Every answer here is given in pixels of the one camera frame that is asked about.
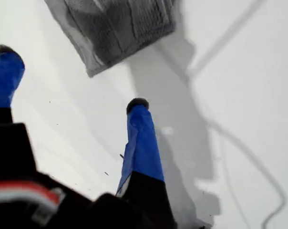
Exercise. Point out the grey striped towel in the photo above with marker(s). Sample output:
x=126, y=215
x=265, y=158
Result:
x=125, y=31

